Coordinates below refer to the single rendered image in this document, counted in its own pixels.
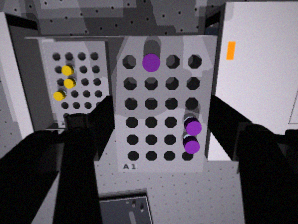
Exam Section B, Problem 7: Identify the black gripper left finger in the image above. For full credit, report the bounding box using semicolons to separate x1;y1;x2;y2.
0;95;115;224

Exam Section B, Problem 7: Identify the grey perforated block with holes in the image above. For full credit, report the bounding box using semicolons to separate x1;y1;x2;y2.
42;41;112;128
108;36;217;172

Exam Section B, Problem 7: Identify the grey base plate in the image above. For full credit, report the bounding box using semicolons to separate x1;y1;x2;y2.
0;0;298;224

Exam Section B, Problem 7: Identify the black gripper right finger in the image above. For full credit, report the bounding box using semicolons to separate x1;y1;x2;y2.
207;95;298;224

